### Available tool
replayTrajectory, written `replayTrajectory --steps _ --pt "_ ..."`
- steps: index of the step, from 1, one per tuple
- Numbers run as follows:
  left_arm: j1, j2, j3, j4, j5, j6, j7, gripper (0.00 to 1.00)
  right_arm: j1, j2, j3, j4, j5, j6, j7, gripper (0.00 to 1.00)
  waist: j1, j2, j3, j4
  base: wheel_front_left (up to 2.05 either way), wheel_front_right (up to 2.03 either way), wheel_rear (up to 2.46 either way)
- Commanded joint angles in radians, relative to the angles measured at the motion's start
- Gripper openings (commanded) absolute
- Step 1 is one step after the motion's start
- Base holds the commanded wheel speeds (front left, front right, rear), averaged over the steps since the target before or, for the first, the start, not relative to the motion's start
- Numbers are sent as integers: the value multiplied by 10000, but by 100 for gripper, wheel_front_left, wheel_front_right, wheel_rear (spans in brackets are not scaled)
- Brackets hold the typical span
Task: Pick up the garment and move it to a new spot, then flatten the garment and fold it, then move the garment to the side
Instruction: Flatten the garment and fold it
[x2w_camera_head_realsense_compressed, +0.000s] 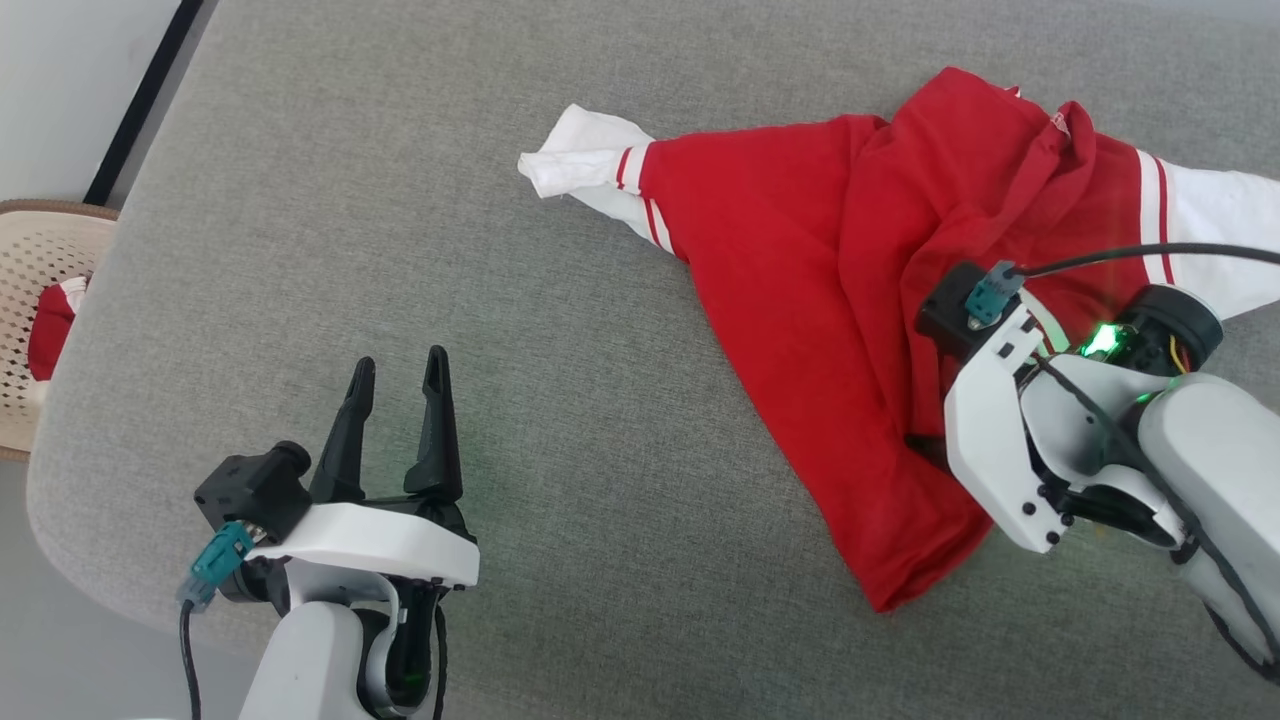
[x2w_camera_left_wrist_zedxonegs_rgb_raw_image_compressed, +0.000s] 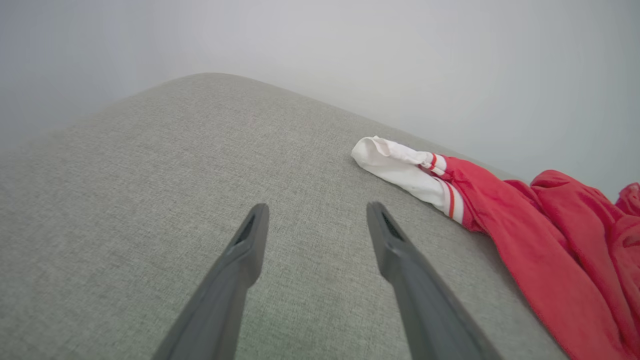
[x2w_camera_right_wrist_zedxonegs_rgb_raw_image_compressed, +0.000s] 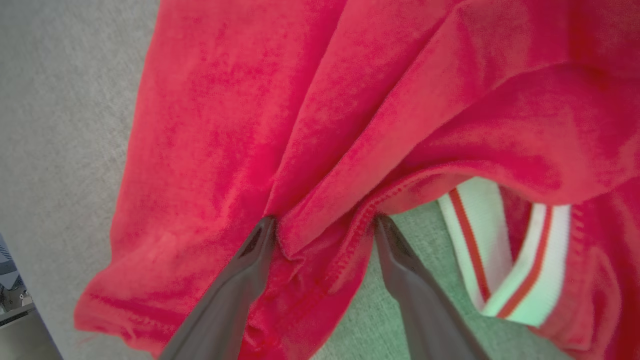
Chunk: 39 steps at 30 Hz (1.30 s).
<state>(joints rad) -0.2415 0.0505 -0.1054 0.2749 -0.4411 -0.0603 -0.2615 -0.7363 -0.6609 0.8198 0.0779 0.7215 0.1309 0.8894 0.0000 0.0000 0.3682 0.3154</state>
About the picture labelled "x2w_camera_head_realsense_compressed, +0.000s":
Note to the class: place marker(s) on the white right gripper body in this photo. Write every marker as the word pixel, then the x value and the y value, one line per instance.
pixel 990 440

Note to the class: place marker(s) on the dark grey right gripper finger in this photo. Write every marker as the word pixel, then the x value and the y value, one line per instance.
pixel 927 450

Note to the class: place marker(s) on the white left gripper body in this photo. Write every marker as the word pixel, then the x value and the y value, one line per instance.
pixel 380 545

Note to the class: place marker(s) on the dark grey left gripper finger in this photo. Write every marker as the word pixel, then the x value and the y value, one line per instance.
pixel 342 460
pixel 438 450

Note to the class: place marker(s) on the red white-sleeved garment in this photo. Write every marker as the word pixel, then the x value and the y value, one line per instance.
pixel 780 250

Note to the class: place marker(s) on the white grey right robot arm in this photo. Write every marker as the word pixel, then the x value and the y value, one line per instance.
pixel 1220 470

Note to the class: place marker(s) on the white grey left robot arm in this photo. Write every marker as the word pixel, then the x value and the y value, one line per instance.
pixel 300 660

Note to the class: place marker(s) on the small red white cloth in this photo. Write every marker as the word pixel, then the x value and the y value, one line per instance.
pixel 48 330

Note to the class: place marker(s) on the beige perforated laundry basket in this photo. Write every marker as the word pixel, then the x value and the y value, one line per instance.
pixel 30 260

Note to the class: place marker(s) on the black baseboard strip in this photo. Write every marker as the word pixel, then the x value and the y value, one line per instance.
pixel 145 100

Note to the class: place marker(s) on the dark right wrist camera box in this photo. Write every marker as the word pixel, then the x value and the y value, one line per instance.
pixel 940 310

